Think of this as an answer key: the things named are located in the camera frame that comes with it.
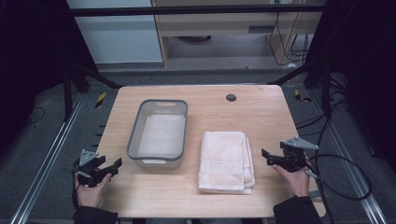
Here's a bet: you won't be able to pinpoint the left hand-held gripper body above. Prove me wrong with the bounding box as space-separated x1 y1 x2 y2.
73 148 110 189

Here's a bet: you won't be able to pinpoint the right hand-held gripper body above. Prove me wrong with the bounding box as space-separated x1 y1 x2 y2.
281 136 319 173

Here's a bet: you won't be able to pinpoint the white towel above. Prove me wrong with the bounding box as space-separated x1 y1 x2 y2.
197 130 257 196

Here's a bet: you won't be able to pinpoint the grey rimmed plastic bin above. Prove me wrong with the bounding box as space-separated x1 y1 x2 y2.
126 98 189 169

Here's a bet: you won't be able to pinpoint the person's left hand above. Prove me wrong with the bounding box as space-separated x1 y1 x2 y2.
75 173 113 209

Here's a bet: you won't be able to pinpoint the person's right hand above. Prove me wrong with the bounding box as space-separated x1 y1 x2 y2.
272 165 311 199

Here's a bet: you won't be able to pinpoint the yellow black striped tape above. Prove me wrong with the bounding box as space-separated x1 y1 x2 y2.
293 89 313 104
94 91 107 109

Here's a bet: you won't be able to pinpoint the black metal stand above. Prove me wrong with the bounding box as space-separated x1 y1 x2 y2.
62 60 123 122
268 59 332 119

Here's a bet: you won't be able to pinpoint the dark curtain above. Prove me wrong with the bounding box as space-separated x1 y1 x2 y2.
306 0 396 172
0 0 97 157

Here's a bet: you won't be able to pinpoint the white cabinet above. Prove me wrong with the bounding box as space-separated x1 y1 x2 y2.
65 0 164 65

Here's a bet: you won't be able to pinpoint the light wooden desk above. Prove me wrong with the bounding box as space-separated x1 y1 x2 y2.
150 0 329 67

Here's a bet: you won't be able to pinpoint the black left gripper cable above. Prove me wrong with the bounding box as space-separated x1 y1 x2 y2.
71 181 79 209

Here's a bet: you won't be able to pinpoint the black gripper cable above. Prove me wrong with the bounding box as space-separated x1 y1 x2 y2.
303 153 374 224
71 181 79 209

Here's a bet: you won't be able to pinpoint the aluminium floor rail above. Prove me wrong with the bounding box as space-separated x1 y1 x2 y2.
309 89 389 224
8 92 86 224

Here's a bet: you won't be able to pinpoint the black floor cables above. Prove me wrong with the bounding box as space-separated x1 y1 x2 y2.
294 74 353 138

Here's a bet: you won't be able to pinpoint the thin black floor cable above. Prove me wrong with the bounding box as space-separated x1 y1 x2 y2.
23 106 47 127

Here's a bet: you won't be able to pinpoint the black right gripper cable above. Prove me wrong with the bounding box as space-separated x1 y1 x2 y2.
303 153 374 224

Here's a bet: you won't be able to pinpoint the black cables under desk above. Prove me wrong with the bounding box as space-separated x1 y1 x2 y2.
268 11 310 67

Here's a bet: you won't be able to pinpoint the black horizontal frame bar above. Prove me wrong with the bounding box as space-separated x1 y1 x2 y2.
68 4 327 18

